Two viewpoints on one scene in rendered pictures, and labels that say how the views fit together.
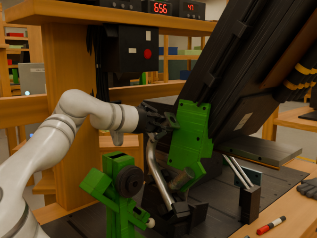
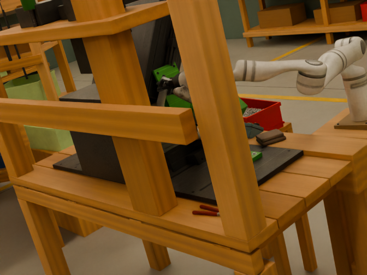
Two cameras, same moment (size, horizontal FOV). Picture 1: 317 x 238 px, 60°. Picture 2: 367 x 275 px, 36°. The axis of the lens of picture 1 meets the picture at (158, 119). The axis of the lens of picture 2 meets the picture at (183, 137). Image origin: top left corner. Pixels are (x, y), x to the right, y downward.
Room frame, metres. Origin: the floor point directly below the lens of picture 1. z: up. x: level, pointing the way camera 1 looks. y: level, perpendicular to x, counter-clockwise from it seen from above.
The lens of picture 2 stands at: (0.67, 2.07, 1.68)
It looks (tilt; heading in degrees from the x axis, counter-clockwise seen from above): 18 degrees down; 273
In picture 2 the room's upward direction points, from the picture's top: 14 degrees counter-clockwise
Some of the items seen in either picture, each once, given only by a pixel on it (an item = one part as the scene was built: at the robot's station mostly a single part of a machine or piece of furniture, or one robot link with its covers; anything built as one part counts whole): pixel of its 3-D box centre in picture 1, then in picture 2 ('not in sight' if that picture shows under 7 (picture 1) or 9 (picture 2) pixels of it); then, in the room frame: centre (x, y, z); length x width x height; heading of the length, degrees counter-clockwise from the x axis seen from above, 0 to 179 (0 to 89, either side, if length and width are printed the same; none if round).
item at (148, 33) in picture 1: (129, 49); (101, 47); (0.98, 0.10, 1.42); 0.17 x 0.12 x 0.15; 133
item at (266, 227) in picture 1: (271, 225); not in sight; (0.74, -0.34, 0.91); 0.13 x 0.02 x 0.02; 125
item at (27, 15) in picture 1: (144, 24); (64, 27); (1.10, 0.05, 1.52); 0.90 x 0.25 x 0.04; 133
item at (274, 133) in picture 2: not in sight; (270, 137); (0.47, -0.03, 0.91); 0.10 x 0.08 x 0.03; 11
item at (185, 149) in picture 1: (194, 133); (169, 90); (0.81, -0.11, 1.17); 0.13 x 0.12 x 0.20; 133
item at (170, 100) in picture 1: (184, 139); (109, 130); (1.08, -0.11, 1.07); 0.30 x 0.18 x 0.34; 133
